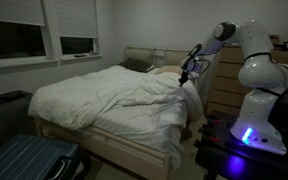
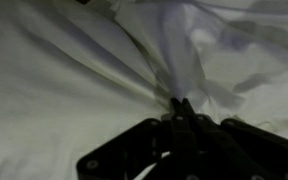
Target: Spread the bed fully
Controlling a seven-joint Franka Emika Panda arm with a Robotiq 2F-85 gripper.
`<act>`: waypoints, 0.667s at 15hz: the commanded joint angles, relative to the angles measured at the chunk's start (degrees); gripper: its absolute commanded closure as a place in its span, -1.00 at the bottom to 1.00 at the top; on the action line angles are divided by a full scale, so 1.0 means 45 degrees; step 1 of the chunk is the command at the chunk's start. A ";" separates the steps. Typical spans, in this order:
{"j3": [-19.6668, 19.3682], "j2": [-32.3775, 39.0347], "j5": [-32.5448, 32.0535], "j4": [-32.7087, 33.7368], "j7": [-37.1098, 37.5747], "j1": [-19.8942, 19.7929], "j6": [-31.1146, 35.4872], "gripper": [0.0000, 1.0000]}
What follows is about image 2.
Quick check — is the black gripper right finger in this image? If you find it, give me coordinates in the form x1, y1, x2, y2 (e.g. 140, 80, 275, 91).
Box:
182, 97, 288, 180

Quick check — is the white duvet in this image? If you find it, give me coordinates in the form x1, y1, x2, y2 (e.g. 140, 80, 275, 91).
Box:
0, 0, 288, 180

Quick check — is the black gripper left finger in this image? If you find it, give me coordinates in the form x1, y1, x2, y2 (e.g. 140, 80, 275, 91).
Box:
77, 97, 198, 180

